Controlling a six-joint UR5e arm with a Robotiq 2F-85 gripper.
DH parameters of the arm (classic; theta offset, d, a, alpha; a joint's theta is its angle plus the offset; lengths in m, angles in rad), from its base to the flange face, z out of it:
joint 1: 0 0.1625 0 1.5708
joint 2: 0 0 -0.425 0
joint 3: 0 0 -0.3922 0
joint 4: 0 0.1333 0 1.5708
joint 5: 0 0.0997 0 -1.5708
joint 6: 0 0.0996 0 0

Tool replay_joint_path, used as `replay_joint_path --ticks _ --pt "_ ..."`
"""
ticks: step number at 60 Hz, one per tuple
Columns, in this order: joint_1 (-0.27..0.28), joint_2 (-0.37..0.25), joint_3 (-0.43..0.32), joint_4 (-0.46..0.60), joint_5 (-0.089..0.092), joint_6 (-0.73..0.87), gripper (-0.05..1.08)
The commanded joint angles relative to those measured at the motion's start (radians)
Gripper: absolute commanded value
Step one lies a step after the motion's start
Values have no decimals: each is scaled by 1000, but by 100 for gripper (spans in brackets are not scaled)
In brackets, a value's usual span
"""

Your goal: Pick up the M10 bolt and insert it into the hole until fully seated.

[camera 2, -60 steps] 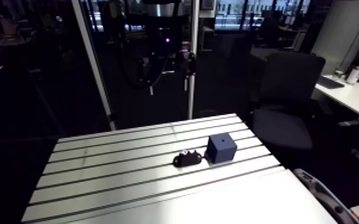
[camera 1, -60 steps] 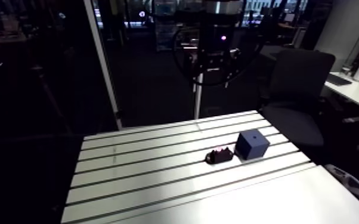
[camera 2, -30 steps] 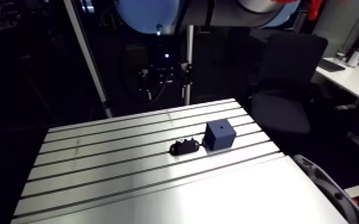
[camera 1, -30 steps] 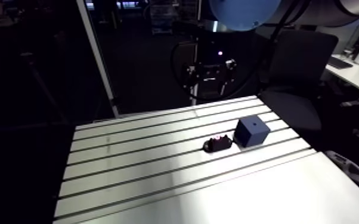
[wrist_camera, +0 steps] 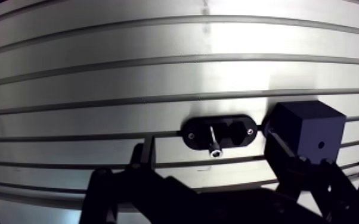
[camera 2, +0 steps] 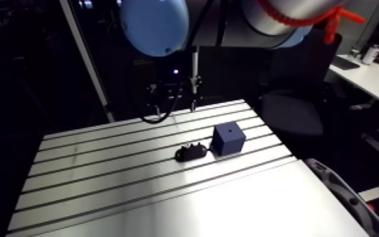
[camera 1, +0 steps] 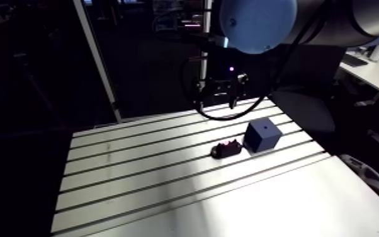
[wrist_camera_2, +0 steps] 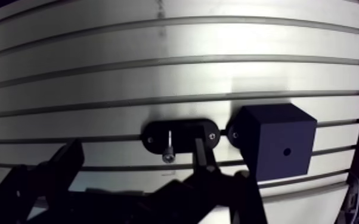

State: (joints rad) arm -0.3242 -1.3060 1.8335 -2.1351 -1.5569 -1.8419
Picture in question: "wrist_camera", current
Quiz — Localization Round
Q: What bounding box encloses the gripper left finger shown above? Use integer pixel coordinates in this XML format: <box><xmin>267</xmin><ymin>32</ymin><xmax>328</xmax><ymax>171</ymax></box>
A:
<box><xmin>78</xmin><ymin>135</ymin><xmax>205</xmax><ymax>224</ymax></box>

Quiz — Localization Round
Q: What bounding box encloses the dark blue-grey block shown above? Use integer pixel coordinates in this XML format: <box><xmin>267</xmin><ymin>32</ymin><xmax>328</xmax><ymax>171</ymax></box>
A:
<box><xmin>262</xmin><ymin>99</ymin><xmax>348</xmax><ymax>165</ymax></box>

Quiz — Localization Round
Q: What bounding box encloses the steel bolt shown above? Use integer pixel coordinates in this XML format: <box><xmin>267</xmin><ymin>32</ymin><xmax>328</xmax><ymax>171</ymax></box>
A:
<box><xmin>208</xmin><ymin>125</ymin><xmax>224</xmax><ymax>158</ymax></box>

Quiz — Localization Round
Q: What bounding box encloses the black oval holder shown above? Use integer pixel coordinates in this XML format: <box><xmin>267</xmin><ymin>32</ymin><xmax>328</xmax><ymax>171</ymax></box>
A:
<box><xmin>180</xmin><ymin>114</ymin><xmax>258</xmax><ymax>151</ymax></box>

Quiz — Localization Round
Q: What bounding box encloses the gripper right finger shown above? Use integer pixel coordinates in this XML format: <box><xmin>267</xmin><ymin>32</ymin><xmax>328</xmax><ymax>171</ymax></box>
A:
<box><xmin>263</xmin><ymin>123</ymin><xmax>359</xmax><ymax>224</ymax></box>

